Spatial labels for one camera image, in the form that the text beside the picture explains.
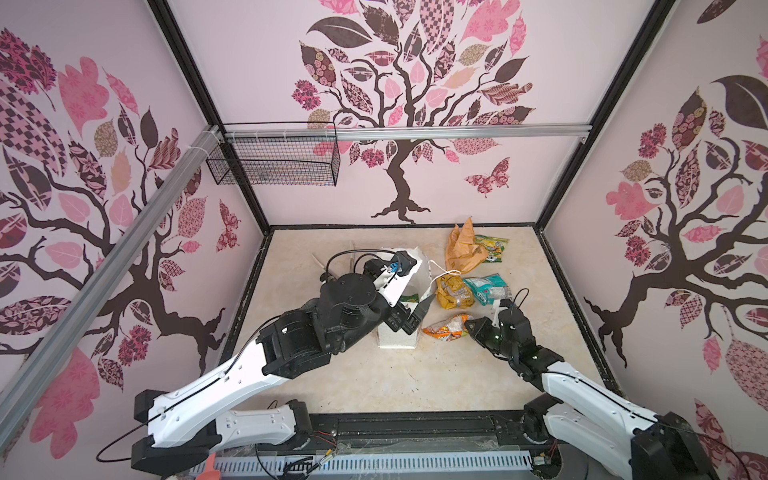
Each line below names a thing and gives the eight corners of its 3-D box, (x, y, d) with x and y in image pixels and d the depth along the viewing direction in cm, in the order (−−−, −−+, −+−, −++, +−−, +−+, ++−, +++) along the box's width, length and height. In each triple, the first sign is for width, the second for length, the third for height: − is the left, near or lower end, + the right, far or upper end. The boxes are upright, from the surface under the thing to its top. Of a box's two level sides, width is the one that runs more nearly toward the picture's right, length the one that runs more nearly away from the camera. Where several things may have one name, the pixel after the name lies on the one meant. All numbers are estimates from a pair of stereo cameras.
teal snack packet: (477, 307, 96) (479, 302, 94) (465, 283, 102) (467, 278, 100) (510, 299, 98) (513, 294, 96) (496, 276, 104) (499, 271, 102)
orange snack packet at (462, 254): (448, 273, 105) (450, 263, 100) (441, 229, 119) (443, 218, 115) (485, 273, 105) (489, 263, 100) (474, 229, 119) (477, 218, 115)
